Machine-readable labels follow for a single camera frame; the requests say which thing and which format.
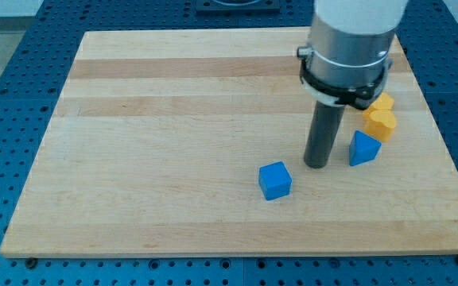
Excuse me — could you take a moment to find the yellow heart block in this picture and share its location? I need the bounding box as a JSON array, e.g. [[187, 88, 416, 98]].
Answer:
[[363, 110, 397, 142]]

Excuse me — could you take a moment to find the yellow hexagon block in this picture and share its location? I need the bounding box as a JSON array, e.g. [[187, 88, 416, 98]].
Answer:
[[362, 92, 394, 120]]

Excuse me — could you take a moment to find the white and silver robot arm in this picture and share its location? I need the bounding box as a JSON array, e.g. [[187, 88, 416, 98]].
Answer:
[[297, 0, 408, 87]]

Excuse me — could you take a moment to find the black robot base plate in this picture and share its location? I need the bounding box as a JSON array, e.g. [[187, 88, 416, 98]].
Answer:
[[193, 0, 281, 14]]

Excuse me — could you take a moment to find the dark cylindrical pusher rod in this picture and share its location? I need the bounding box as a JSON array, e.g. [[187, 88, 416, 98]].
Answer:
[[304, 102, 345, 168]]

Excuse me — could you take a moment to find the blue cube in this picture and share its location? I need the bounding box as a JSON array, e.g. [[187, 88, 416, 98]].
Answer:
[[258, 161, 292, 200]]

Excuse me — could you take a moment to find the blue triangular block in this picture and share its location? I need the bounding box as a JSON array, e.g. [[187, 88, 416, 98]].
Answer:
[[349, 130, 382, 166]]

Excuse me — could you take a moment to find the black clamp ring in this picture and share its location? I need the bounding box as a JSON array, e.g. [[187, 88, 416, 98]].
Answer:
[[298, 58, 393, 111]]

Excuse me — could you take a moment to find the light wooden board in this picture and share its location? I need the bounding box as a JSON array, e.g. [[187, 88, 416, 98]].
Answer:
[[0, 27, 458, 258]]

